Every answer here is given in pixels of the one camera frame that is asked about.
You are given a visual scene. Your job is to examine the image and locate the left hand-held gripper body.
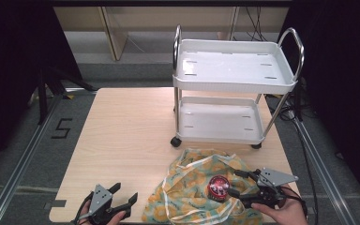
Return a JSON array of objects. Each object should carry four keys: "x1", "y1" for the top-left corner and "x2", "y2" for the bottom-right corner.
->
[{"x1": 80, "y1": 183, "x2": 129, "y2": 225}]

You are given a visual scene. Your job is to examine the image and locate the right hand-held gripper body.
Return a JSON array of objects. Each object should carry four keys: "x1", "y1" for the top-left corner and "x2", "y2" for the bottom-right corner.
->
[{"x1": 239, "y1": 167, "x2": 300, "y2": 210}]

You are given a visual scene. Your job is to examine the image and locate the red round can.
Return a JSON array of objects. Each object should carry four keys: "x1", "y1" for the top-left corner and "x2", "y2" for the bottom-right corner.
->
[{"x1": 206, "y1": 174, "x2": 231, "y2": 203}]

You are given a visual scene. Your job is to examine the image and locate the white two-tier cart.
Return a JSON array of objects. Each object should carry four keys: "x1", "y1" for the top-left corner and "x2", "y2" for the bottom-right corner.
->
[{"x1": 170, "y1": 23, "x2": 306, "y2": 150}]

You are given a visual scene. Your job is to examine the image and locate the person's left hand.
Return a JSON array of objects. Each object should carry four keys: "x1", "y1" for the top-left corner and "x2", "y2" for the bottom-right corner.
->
[{"x1": 80, "y1": 200, "x2": 128, "y2": 225}]

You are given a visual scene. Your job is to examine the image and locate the person's right hand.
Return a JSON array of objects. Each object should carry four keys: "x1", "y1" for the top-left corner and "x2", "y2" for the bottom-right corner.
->
[{"x1": 250, "y1": 185, "x2": 309, "y2": 225}]

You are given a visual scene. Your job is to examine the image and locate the black tape strip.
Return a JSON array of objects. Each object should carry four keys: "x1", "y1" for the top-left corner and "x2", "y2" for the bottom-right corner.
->
[{"x1": 43, "y1": 199, "x2": 68, "y2": 211}]

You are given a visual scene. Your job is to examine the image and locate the yellow green patterned cloth bag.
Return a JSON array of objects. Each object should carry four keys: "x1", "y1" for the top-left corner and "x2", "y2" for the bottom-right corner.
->
[{"x1": 141, "y1": 147, "x2": 264, "y2": 225}]

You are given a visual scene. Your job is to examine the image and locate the black metal stand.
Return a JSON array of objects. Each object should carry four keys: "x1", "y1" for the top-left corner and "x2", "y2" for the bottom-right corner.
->
[{"x1": 37, "y1": 66, "x2": 98, "y2": 126}]

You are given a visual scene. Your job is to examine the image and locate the dark curtain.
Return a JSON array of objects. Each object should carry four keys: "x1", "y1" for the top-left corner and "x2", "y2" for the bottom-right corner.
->
[
  {"x1": 277, "y1": 0, "x2": 360, "y2": 204},
  {"x1": 0, "y1": 0, "x2": 83, "y2": 176}
]

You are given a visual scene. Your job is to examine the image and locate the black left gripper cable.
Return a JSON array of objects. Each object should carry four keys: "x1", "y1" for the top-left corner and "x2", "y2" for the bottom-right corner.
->
[{"x1": 73, "y1": 190, "x2": 95, "y2": 225}]

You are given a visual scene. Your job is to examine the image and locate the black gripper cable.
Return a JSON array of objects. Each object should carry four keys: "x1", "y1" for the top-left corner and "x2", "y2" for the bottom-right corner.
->
[
  {"x1": 279, "y1": 186, "x2": 309, "y2": 221},
  {"x1": 73, "y1": 190, "x2": 95, "y2": 225}
]

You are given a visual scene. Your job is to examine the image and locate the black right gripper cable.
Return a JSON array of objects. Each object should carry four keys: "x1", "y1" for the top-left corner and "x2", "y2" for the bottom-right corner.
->
[{"x1": 279, "y1": 186, "x2": 309, "y2": 221}]

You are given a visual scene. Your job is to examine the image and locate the metal floor rail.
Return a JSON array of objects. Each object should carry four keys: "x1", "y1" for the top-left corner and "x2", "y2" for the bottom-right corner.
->
[
  {"x1": 0, "y1": 93, "x2": 64, "y2": 225},
  {"x1": 293, "y1": 117, "x2": 357, "y2": 225}
]

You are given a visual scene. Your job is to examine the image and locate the black floor cables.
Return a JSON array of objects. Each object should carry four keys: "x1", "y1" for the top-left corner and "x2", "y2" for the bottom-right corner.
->
[{"x1": 264, "y1": 92, "x2": 319, "y2": 225}]

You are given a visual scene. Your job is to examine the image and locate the black hanging cables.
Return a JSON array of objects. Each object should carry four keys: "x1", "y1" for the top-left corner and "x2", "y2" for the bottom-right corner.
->
[{"x1": 232, "y1": 7, "x2": 268, "y2": 42}]

